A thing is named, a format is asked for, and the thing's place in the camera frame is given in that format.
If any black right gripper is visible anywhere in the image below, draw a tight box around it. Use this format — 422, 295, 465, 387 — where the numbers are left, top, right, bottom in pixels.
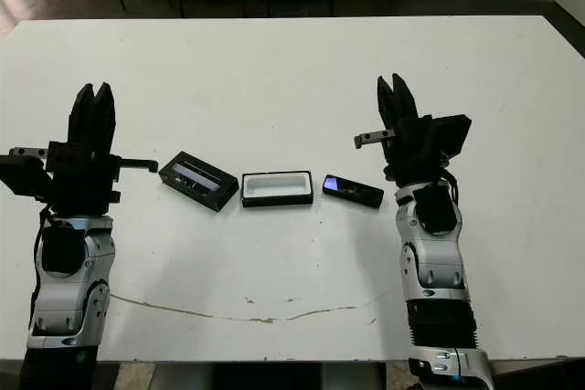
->
354, 73, 452, 188

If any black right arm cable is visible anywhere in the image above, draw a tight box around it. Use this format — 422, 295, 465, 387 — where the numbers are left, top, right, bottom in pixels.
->
439, 164, 462, 208

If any dark robot lower body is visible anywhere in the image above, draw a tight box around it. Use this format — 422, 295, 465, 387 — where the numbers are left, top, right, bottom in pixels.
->
150, 361, 388, 390

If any black box lid purple stripe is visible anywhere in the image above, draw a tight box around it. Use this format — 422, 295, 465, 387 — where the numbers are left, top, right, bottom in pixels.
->
158, 151, 240, 214

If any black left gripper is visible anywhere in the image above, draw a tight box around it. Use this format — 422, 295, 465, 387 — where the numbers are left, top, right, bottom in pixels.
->
8, 82, 159, 217

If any black phone-like camera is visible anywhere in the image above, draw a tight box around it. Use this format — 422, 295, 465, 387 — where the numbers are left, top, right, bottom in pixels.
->
322, 174, 385, 210

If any black box base white inside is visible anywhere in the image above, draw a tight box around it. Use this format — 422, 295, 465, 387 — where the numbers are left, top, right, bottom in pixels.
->
240, 170, 314, 208

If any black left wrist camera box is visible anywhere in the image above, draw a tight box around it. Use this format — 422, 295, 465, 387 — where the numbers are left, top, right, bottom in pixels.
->
0, 154, 54, 202

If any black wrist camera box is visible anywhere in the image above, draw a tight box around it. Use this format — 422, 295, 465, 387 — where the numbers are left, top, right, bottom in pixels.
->
431, 113, 472, 159
0, 154, 54, 202

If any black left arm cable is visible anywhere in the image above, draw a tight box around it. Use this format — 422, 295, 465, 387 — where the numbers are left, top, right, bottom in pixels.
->
27, 205, 52, 318

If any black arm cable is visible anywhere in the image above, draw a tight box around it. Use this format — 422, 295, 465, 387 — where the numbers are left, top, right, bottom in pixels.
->
439, 164, 462, 208
27, 205, 52, 318

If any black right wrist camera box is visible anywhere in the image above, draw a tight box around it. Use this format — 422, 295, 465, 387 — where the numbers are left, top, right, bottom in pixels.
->
431, 113, 472, 159

